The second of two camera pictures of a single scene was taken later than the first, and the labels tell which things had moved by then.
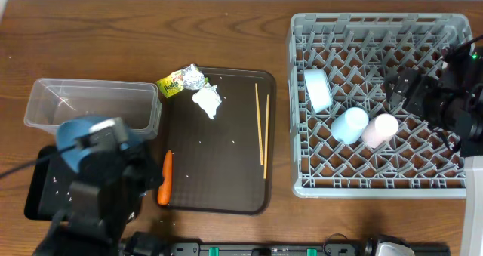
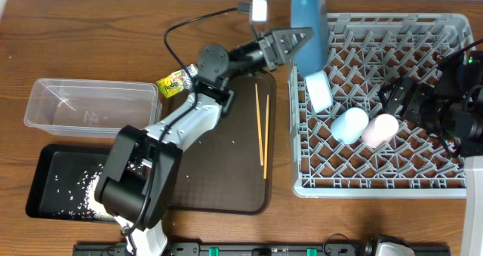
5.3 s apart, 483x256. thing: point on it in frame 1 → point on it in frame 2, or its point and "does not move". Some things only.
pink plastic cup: [379, 130] does not move
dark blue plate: [70, 131] → [308, 10]
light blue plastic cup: [348, 126] does not move
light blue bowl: [319, 88] does not move
